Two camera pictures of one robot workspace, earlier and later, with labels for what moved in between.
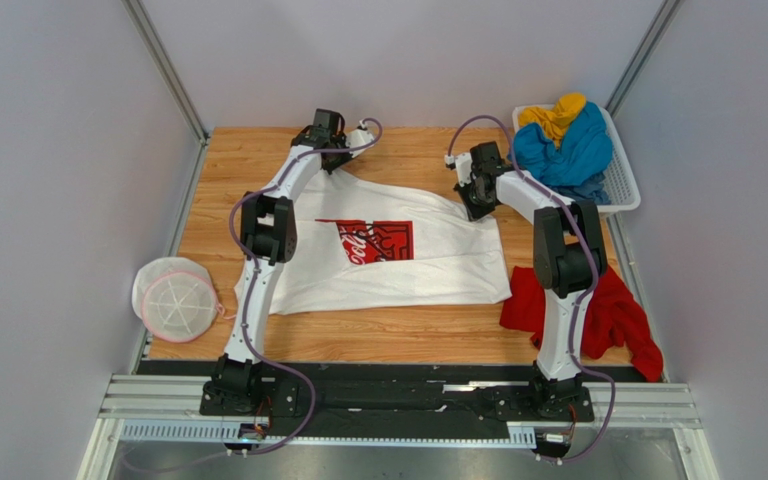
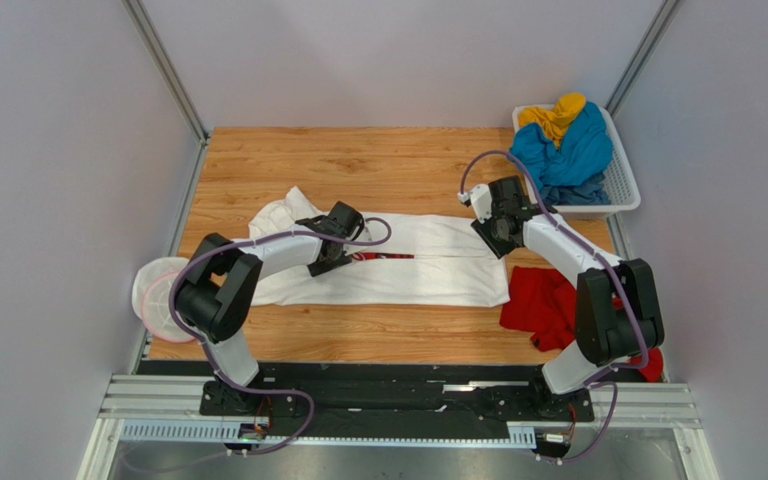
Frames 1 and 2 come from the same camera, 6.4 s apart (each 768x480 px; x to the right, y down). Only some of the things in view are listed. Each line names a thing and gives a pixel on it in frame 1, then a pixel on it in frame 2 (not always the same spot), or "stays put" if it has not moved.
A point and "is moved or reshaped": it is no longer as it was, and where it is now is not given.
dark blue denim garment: x=592 y=189 stays put
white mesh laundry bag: x=175 y=298 stays put
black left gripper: x=329 y=168 → x=326 y=267
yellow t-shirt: x=555 y=120 stays put
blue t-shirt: x=583 y=156 stays put
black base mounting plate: x=400 y=392 stays put
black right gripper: x=475 y=197 → x=492 y=238
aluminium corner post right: x=668 y=11 stays put
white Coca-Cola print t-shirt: x=365 y=241 is moved or reshaped
